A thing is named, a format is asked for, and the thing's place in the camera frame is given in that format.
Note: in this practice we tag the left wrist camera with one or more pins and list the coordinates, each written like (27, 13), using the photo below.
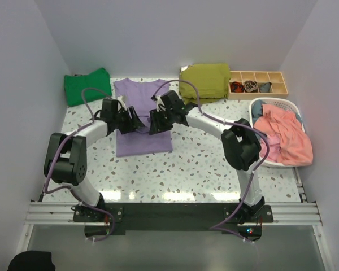
(122, 102)

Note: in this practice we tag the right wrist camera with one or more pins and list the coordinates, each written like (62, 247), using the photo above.
(159, 104)

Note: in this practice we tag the wooden compartment box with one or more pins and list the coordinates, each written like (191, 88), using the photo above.
(278, 89)

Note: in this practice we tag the white laundry basket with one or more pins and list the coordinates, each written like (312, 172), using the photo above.
(286, 144)

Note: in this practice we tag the black cloth at corner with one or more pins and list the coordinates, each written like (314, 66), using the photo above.
(32, 260)

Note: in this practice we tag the purple t-shirt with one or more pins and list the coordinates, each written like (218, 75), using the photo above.
(140, 142)

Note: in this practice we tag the pink t-shirt in basket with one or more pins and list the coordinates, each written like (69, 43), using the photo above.
(290, 155)

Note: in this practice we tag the folded olive green t-shirt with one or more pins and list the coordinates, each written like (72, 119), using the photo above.
(211, 80)

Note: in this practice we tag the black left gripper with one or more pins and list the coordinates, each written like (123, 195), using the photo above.
(135, 123)

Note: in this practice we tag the orange black cloth roll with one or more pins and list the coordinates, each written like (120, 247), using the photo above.
(236, 87)

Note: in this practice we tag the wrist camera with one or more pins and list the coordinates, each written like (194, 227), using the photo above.
(159, 104)
(122, 102)

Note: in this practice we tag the aluminium rail frame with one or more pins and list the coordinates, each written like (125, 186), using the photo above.
(178, 197)

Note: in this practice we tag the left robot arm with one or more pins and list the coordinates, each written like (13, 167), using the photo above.
(66, 164)

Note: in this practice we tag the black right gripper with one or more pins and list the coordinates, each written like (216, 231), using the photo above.
(156, 125)

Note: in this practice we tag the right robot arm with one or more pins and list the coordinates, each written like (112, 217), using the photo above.
(240, 144)

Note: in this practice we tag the patterned brown cloth roll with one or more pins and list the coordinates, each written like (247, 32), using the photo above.
(250, 86)

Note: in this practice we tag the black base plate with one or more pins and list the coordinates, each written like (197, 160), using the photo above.
(119, 218)

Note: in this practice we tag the dark grey cloth roll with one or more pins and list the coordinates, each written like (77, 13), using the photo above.
(265, 87)

